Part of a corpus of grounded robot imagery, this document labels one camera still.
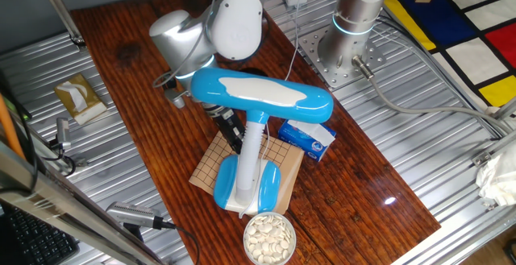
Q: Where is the aluminium frame post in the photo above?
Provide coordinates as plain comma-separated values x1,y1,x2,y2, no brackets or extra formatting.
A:
34,0,88,51

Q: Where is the grey robot conduit hose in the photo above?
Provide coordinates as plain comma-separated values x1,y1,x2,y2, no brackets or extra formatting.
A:
351,54,516,135

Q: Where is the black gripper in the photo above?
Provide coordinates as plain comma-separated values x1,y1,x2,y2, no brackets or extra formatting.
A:
202,103,248,155

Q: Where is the yellow tissue pack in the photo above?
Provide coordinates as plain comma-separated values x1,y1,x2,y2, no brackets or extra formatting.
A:
54,72,109,126

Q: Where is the white bowl of white stones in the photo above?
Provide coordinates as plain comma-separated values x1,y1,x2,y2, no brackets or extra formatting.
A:
243,212,298,265

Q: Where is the black camera cable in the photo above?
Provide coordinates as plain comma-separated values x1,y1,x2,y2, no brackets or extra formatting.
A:
160,220,202,265

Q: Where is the white crumpled cloth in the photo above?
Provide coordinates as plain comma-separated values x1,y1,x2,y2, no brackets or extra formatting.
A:
475,143,516,208

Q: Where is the black keyboard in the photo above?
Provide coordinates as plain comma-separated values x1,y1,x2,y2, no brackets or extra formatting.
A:
0,204,80,265

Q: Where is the orange rod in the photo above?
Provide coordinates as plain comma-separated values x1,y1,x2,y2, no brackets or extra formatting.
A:
0,93,27,161

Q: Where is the grey camera on mount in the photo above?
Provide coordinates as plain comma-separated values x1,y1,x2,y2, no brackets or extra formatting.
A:
48,117,88,169

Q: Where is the colourful squares mat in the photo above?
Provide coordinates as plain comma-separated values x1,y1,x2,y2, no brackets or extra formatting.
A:
382,0,516,109

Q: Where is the beige grid go board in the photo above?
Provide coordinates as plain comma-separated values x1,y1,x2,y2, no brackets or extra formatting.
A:
189,130,306,216

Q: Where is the blue and white desk lamp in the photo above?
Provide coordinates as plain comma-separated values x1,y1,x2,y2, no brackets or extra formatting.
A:
189,67,335,214

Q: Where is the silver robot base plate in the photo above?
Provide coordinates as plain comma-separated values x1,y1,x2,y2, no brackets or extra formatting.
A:
298,25,386,89

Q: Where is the silver ribbed camera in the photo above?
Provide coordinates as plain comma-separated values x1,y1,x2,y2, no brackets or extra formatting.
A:
106,201,177,232

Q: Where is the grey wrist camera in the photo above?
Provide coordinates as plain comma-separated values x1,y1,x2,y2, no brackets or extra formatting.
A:
164,87,187,110

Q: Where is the aluminium frame bar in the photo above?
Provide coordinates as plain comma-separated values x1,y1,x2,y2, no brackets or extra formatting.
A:
0,139,166,265

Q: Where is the blue tissue box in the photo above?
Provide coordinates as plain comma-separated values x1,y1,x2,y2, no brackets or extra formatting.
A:
277,118,338,163

